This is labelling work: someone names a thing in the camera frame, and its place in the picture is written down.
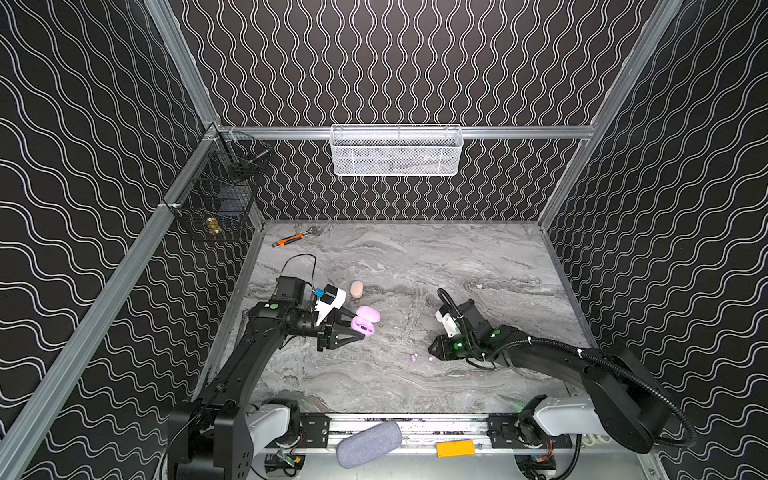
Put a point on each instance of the yellow block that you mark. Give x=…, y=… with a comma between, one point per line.
x=455, y=449

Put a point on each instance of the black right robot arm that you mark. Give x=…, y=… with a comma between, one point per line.
x=623, y=399

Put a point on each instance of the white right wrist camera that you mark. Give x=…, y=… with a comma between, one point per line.
x=446, y=319

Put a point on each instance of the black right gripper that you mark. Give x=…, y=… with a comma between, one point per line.
x=455, y=345

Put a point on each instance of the orange handled adjustable wrench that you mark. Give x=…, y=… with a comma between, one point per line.
x=283, y=242

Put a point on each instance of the black wire wall basket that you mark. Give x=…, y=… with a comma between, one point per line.
x=216, y=182

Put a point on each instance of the brass fitting in basket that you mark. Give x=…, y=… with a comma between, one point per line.
x=212, y=226

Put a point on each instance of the white mesh wall basket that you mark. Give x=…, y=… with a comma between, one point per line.
x=391, y=150

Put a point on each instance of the aluminium front rail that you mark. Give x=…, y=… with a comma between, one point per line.
x=420, y=429

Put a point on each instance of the grey fabric pouch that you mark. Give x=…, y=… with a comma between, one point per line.
x=369, y=445

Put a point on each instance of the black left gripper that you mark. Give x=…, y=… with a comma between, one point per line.
x=324, y=335

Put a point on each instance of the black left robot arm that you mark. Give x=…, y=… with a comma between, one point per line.
x=287, y=313

